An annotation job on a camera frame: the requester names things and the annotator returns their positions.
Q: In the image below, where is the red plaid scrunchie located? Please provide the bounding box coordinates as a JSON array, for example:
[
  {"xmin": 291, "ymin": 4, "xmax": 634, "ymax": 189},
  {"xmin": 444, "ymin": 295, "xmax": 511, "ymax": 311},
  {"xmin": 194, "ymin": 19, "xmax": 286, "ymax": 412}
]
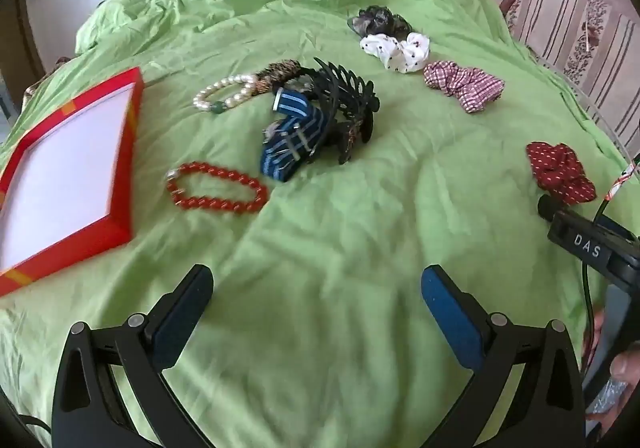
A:
[{"xmin": 424, "ymin": 60, "xmax": 506, "ymax": 114}]

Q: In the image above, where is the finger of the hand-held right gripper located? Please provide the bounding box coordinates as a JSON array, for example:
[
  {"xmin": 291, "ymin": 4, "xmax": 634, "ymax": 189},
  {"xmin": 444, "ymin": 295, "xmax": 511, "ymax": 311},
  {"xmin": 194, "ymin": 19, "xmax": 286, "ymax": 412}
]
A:
[{"xmin": 538, "ymin": 194, "xmax": 568, "ymax": 222}]

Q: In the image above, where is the white pearl bracelet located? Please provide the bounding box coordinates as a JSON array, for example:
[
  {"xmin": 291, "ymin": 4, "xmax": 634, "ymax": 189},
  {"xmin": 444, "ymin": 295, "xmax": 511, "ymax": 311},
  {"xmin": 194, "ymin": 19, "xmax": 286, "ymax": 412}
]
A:
[{"xmin": 193, "ymin": 74, "xmax": 258, "ymax": 115}]

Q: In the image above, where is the blue striped hair bow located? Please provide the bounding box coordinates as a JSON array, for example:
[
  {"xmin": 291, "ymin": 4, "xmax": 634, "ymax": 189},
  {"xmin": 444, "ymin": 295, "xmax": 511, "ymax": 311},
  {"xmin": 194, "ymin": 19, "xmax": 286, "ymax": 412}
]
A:
[{"xmin": 260, "ymin": 89, "xmax": 331, "ymax": 183}]

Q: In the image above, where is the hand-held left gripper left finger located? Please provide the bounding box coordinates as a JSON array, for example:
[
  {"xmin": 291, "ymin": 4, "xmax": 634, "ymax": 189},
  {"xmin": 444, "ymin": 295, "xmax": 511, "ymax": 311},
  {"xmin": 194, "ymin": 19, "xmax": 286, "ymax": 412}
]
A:
[{"xmin": 51, "ymin": 264, "xmax": 216, "ymax": 448}]

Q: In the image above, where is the thin dark cable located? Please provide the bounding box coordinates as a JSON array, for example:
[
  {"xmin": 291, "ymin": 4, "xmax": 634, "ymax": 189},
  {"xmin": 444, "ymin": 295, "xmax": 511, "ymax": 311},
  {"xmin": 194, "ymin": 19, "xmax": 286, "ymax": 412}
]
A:
[{"xmin": 580, "ymin": 153, "xmax": 640, "ymax": 376}]

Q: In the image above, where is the person's right hand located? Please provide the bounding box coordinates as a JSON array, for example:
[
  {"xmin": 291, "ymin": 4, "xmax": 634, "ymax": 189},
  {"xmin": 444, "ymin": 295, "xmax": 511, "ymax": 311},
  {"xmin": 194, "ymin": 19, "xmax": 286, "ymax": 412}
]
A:
[{"xmin": 584, "ymin": 349, "xmax": 640, "ymax": 434}]

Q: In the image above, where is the red bead bracelet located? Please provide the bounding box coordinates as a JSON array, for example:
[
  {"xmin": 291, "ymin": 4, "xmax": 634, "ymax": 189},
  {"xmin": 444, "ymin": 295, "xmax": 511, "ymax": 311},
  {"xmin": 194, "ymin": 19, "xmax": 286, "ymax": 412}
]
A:
[{"xmin": 166, "ymin": 162, "xmax": 268, "ymax": 214}]

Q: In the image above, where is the wooden door with glass pane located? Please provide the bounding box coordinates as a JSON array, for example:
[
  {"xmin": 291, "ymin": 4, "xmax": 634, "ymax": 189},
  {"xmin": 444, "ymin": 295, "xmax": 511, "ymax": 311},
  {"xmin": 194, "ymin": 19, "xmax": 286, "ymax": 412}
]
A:
[{"xmin": 0, "ymin": 0, "xmax": 47, "ymax": 84}]

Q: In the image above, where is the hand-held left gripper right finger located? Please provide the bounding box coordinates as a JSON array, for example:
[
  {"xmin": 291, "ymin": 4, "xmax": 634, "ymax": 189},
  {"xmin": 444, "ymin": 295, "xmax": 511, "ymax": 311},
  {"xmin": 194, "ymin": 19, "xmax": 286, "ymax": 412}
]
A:
[{"xmin": 420, "ymin": 264, "xmax": 586, "ymax": 448}]

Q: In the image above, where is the red cardboard box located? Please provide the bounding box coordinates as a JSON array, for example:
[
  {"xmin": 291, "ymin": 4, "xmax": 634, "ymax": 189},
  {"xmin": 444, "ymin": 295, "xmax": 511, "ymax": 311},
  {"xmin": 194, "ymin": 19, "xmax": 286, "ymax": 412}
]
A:
[{"xmin": 0, "ymin": 67, "xmax": 146, "ymax": 298}]

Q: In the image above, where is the white dotted scrunchie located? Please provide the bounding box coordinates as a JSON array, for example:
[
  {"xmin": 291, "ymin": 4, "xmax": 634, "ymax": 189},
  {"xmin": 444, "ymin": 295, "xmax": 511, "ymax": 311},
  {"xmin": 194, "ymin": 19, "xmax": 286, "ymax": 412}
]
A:
[{"xmin": 360, "ymin": 31, "xmax": 431, "ymax": 75}]

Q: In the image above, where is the brown patterned blanket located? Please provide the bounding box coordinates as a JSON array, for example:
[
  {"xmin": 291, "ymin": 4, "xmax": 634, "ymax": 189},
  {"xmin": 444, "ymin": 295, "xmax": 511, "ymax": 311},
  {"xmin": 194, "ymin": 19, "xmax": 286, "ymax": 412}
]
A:
[{"xmin": 22, "ymin": 57, "xmax": 73, "ymax": 101}]

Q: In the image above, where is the dark red dotted scrunchie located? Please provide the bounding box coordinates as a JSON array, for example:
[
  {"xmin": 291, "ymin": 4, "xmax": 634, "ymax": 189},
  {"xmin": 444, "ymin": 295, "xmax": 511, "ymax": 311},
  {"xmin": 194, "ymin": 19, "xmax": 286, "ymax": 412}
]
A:
[{"xmin": 526, "ymin": 141, "xmax": 597, "ymax": 205}]

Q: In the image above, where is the brown patterned hair tie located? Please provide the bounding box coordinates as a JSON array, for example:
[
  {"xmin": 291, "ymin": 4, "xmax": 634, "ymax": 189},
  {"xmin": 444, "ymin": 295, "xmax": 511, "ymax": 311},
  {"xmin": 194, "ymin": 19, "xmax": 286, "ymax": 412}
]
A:
[{"xmin": 252, "ymin": 59, "xmax": 303, "ymax": 94}]

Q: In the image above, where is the green bed sheet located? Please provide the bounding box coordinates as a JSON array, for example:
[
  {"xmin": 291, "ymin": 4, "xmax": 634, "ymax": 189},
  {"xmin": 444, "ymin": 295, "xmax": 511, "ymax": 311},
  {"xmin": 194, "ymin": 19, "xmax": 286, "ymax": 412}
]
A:
[{"xmin": 0, "ymin": 0, "xmax": 636, "ymax": 448}]

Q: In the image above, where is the dark grey sheer scrunchie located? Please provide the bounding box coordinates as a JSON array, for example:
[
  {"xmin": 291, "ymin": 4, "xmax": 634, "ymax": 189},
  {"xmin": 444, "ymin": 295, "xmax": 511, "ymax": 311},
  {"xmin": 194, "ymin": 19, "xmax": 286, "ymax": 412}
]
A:
[{"xmin": 348, "ymin": 5, "xmax": 411, "ymax": 36}]

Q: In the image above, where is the black hair claw clip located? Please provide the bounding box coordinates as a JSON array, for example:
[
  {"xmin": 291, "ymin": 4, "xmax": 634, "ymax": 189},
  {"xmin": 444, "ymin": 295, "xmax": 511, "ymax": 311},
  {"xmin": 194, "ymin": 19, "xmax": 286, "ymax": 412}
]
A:
[{"xmin": 300, "ymin": 57, "xmax": 380, "ymax": 165}]

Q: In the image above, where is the striped floral sofa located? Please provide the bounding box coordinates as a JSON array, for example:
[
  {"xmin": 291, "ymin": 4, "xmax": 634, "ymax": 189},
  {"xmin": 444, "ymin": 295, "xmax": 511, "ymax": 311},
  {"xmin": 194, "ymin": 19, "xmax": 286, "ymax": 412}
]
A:
[{"xmin": 482, "ymin": 0, "xmax": 640, "ymax": 159}]

